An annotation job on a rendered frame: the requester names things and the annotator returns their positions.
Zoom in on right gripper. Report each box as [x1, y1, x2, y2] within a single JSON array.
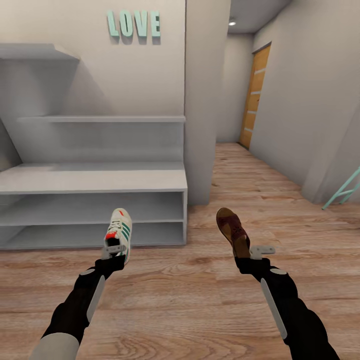
[[234, 257, 271, 278]]

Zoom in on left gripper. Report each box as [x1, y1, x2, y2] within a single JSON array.
[[95, 255, 125, 276]]

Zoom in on sandal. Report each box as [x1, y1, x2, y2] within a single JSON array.
[[216, 207, 251, 259]]

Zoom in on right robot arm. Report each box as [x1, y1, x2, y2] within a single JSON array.
[[234, 246, 340, 360]]

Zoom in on gym shoe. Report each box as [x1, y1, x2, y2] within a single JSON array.
[[104, 208, 133, 265]]

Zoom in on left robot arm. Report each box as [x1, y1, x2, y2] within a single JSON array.
[[27, 245, 127, 360]]

